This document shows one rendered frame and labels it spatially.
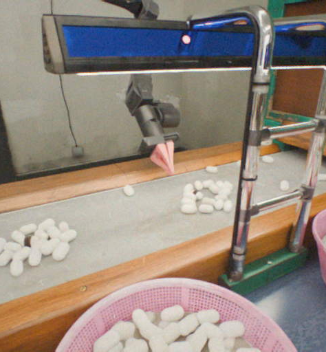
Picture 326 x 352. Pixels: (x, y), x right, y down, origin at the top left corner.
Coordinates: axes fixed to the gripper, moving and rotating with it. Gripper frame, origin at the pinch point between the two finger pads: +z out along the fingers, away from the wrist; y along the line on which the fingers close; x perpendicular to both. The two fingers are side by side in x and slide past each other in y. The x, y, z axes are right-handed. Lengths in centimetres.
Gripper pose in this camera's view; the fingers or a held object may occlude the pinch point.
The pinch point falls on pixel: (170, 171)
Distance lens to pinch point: 73.7
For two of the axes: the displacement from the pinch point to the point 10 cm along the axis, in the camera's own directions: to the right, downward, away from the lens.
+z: 3.8, 8.5, -3.6
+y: 8.7, -2.0, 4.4
